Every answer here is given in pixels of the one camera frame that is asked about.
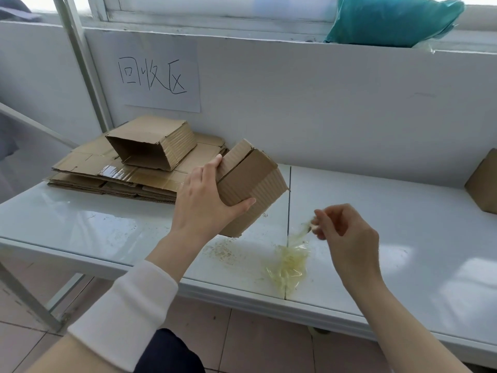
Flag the person's left hand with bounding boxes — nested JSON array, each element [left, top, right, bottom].
[[170, 154, 257, 246]]

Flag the person's right hand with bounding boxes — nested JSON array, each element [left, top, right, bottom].
[[310, 204, 386, 298]]

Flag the clear tape strip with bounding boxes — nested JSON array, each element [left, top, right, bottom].
[[286, 215, 317, 248]]

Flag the torn-edge brown cardboard box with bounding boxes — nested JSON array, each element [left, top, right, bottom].
[[215, 138, 291, 238]]

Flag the clear tape wad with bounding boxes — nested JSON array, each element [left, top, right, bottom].
[[266, 244, 311, 298]]

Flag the large cardboard box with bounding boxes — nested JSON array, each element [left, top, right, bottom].
[[105, 115, 198, 172]]

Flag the plain brown cardboard box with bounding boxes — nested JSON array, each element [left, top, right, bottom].
[[52, 130, 229, 194]]

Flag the small brown cardboard box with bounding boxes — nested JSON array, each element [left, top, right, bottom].
[[464, 148, 497, 215]]

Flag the person's left forearm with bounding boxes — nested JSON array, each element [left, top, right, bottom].
[[27, 228, 209, 373]]

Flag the person's right forearm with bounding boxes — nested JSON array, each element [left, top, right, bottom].
[[345, 277, 473, 373]]

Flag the person's black trousers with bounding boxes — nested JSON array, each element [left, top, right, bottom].
[[134, 328, 207, 373]]

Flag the white handwritten paper sign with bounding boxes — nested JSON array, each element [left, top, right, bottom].
[[114, 31, 201, 113]]

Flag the white wrist sleeve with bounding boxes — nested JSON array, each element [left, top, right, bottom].
[[68, 260, 179, 372]]

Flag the white metal shelf rack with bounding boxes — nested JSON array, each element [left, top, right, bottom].
[[0, 0, 497, 373]]

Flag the grey curtain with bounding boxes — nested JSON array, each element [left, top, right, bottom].
[[0, 112, 21, 161]]

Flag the teal plastic bag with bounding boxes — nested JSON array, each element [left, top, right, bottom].
[[324, 0, 465, 49]]

